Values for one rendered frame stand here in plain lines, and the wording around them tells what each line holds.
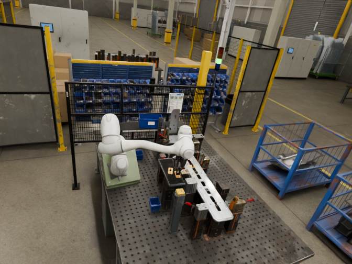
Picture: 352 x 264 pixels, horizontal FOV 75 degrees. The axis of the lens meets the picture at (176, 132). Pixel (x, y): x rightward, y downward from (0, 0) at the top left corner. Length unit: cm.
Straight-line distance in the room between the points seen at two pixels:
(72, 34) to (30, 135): 495
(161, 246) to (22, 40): 314
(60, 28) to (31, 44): 483
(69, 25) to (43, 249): 693
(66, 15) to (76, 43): 83
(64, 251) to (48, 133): 208
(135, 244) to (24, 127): 289
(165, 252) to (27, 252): 159
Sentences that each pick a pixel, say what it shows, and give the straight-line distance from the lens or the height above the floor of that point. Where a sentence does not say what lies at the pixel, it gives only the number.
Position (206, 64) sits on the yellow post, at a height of 185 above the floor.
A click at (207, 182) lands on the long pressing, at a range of 229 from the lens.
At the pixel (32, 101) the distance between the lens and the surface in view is 414.
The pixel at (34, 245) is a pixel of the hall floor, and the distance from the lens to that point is 314.
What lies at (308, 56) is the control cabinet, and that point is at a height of 120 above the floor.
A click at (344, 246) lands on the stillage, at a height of 19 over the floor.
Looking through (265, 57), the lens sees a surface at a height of 179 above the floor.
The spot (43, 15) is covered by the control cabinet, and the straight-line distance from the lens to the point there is 866.
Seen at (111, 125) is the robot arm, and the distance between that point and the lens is 179.
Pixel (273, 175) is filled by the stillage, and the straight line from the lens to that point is 434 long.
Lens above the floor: 242
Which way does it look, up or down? 28 degrees down
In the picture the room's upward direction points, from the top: 9 degrees clockwise
